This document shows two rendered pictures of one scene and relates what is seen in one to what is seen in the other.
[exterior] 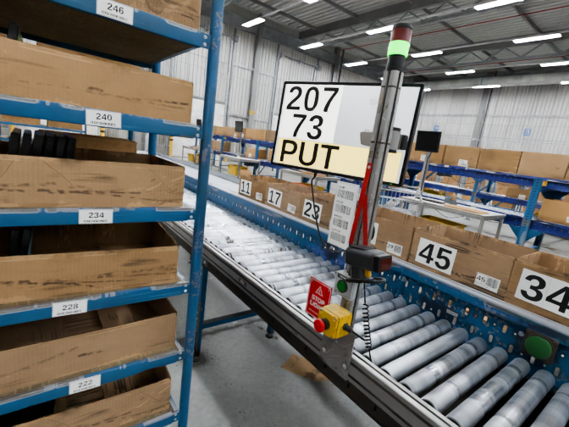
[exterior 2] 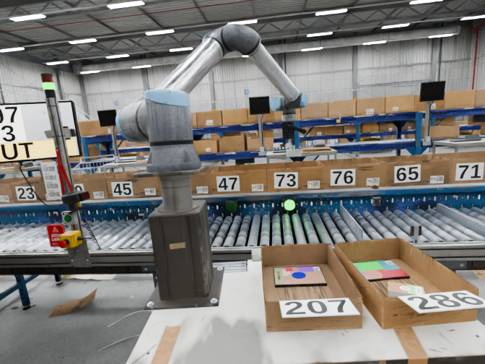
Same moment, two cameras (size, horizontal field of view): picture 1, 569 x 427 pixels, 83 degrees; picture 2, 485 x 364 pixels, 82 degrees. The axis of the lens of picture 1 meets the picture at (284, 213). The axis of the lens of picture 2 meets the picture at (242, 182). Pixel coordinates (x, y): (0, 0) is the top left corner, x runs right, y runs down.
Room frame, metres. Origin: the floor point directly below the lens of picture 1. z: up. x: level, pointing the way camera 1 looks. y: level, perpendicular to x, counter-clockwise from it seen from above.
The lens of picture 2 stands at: (-0.74, 0.12, 1.35)
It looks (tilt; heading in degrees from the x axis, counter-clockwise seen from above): 11 degrees down; 316
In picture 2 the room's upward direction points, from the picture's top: 4 degrees counter-clockwise
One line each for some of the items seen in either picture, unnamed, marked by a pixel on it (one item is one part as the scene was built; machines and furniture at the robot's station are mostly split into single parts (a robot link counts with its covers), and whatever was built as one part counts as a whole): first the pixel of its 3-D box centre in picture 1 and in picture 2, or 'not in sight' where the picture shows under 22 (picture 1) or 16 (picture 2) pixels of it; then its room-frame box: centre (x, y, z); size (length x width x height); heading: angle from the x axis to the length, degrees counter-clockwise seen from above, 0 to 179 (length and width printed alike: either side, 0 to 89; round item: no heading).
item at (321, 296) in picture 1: (324, 304); (62, 235); (0.95, -0.17, 0.85); 0.16 x 0.01 x 0.13; 39
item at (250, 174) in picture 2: not in sight; (240, 178); (0.74, -1.31, 0.96); 0.39 x 0.29 x 0.17; 39
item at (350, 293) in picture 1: (345, 285); (69, 217); (0.89, -0.21, 0.95); 0.07 x 0.03 x 0.07; 39
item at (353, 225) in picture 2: not in sight; (349, 222); (-0.07, -1.37, 0.76); 0.46 x 0.01 x 0.09; 129
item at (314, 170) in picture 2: not in sight; (294, 175); (0.43, -1.55, 0.96); 0.39 x 0.29 x 0.17; 39
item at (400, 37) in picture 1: (399, 43); (47, 83); (0.91, -0.23, 1.62); 0.05 x 0.05 x 0.06
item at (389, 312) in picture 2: not in sight; (392, 274); (-0.46, -0.86, 0.80); 0.38 x 0.28 x 0.10; 137
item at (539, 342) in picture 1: (538, 347); not in sight; (0.95, -0.86, 0.81); 0.07 x 0.01 x 0.07; 39
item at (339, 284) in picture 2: not in sight; (302, 279); (-0.23, -0.64, 0.80); 0.38 x 0.28 x 0.10; 133
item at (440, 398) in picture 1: (469, 377); (151, 234); (0.87, -0.62, 0.72); 0.52 x 0.05 x 0.05; 129
